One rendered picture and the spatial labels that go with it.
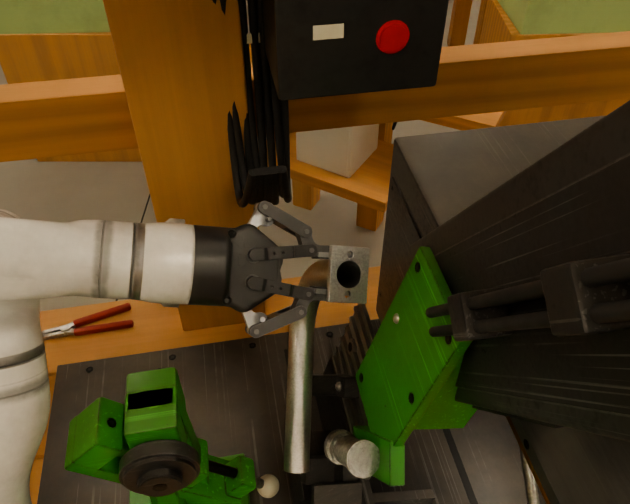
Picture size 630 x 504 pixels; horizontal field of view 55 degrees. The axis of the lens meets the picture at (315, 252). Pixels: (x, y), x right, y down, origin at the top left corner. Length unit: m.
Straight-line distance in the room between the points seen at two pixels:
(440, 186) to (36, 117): 0.53
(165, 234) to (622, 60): 0.74
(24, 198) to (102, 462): 2.37
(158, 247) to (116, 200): 2.25
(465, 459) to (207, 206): 0.49
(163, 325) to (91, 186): 1.91
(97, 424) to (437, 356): 0.33
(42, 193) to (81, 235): 2.40
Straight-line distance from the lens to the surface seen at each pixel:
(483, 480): 0.88
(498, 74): 0.94
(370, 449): 0.65
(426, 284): 0.57
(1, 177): 3.13
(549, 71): 0.98
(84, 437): 0.65
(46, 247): 0.54
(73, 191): 2.90
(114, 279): 0.54
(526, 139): 0.82
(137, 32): 0.71
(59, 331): 1.08
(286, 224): 0.58
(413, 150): 0.77
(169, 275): 0.54
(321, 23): 0.61
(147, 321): 1.06
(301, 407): 0.72
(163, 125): 0.77
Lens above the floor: 1.67
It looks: 44 degrees down
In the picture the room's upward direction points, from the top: straight up
